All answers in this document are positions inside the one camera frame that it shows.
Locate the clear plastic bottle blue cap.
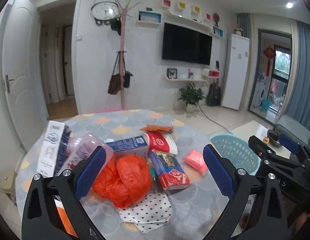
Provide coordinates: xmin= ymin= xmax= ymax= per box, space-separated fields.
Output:
xmin=57 ymin=133 xmax=114 ymax=176

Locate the white milk carton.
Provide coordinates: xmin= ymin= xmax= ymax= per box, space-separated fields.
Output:
xmin=37 ymin=121 xmax=71 ymax=178

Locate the orange plastic bag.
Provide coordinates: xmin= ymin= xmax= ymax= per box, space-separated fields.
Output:
xmin=92 ymin=155 xmax=152 ymax=209

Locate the dark blue carton box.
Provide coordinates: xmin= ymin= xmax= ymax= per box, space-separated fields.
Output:
xmin=107 ymin=135 xmax=148 ymax=161

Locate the dark bowl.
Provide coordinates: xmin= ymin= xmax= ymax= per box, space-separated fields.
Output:
xmin=267 ymin=129 xmax=282 ymax=147

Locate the grey blue sofa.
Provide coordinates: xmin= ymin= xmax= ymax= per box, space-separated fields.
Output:
xmin=274 ymin=114 xmax=310 ymax=147

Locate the white coffee table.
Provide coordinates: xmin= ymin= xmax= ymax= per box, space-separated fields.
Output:
xmin=230 ymin=121 xmax=291 ymax=159

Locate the light blue waste basket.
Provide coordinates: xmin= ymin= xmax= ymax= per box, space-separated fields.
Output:
xmin=210 ymin=132 xmax=260 ymax=175

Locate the blue window curtain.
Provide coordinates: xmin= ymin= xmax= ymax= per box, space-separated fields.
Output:
xmin=286 ymin=21 xmax=310 ymax=131

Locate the wooden stool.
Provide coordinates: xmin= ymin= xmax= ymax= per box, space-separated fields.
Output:
xmin=0 ymin=170 xmax=16 ymax=202

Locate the blue bucket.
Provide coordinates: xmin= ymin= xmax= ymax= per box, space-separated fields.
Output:
xmin=260 ymin=99 xmax=272 ymax=112

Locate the pink clay packet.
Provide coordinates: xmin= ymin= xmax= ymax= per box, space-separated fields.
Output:
xmin=183 ymin=150 xmax=207 ymax=176

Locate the black guitar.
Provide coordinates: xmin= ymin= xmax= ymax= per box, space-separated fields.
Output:
xmin=206 ymin=79 xmax=221 ymax=106

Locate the white tall cabinet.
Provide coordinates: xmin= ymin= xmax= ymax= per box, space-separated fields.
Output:
xmin=221 ymin=34 xmax=250 ymax=111

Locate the potted green plant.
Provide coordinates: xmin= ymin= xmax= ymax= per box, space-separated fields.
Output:
xmin=178 ymin=82 xmax=204 ymax=113

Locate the red white shelf box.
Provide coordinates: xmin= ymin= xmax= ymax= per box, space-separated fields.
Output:
xmin=201 ymin=68 xmax=220 ymax=79

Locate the red chinese knot decoration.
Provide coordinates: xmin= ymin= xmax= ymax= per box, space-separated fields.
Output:
xmin=264 ymin=46 xmax=276 ymax=76

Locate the red paper cup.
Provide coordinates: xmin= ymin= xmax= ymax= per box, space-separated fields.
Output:
xmin=143 ymin=132 xmax=178 ymax=155

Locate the orange snack wrapper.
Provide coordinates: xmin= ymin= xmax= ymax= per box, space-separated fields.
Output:
xmin=140 ymin=124 xmax=173 ymax=133

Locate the brown hanging handbag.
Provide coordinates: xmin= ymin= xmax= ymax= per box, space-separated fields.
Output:
xmin=108 ymin=51 xmax=121 ymax=95

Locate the white interior door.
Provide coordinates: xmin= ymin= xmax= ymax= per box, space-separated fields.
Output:
xmin=2 ymin=0 xmax=48 ymax=151

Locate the black hanging small bag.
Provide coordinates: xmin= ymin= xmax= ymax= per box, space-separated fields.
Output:
xmin=122 ymin=53 xmax=134 ymax=88

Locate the pink coat rack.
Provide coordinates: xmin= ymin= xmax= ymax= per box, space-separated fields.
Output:
xmin=116 ymin=0 xmax=141 ymax=111

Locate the black power cable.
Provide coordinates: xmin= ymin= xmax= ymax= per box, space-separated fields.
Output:
xmin=198 ymin=103 xmax=231 ymax=132

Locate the white wall shelf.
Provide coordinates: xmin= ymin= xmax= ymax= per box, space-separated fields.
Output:
xmin=162 ymin=74 xmax=209 ymax=85

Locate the butterfly picture frame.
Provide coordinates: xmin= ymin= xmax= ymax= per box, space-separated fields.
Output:
xmin=166 ymin=68 xmax=177 ymax=79

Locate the wall mounted black television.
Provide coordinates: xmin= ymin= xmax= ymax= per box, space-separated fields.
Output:
xmin=162 ymin=23 xmax=212 ymax=66

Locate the blue box wall shelf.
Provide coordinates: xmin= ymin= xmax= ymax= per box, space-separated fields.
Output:
xmin=137 ymin=10 xmax=162 ymax=25

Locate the panda wall clock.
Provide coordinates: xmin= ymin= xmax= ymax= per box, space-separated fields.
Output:
xmin=91 ymin=0 xmax=121 ymax=25

